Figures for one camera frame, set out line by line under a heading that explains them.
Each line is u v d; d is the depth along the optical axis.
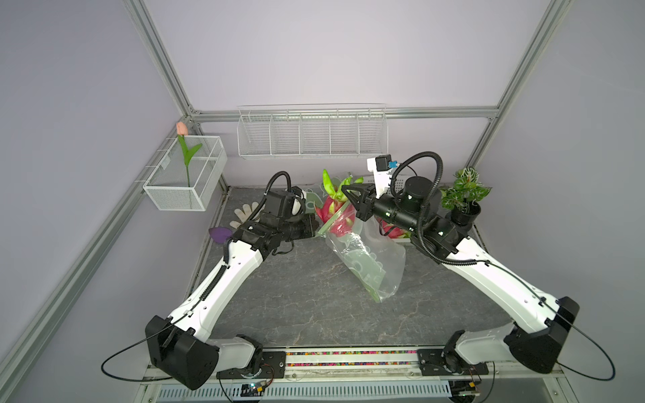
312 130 0.99
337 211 0.64
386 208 0.54
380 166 0.53
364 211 0.54
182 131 0.83
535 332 0.41
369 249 0.81
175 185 0.86
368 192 0.55
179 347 0.38
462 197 0.83
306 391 1.57
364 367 0.74
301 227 0.65
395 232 0.61
